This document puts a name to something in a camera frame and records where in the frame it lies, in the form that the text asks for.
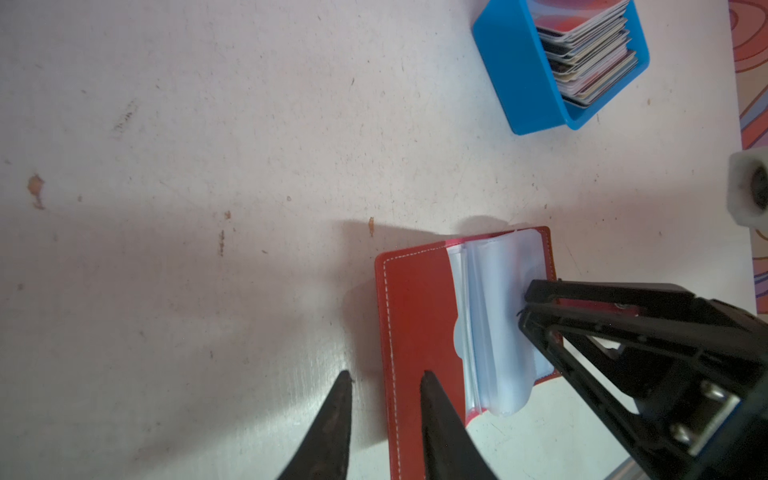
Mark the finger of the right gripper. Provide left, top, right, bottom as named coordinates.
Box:
left=519, top=280, right=767, bottom=479

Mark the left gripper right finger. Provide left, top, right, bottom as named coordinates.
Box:
left=420, top=371, right=496, bottom=480

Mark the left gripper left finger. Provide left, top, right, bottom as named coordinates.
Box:
left=279, top=370, right=353, bottom=480

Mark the red leather card holder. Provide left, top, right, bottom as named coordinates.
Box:
left=375, top=226, right=559, bottom=479

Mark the stack of credit cards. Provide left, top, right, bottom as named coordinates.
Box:
left=527, top=0, right=638, bottom=109

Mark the blue plastic card tray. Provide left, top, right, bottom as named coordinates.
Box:
left=472, top=1, right=650, bottom=135

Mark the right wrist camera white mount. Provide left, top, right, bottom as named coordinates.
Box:
left=726, top=147, right=767, bottom=231

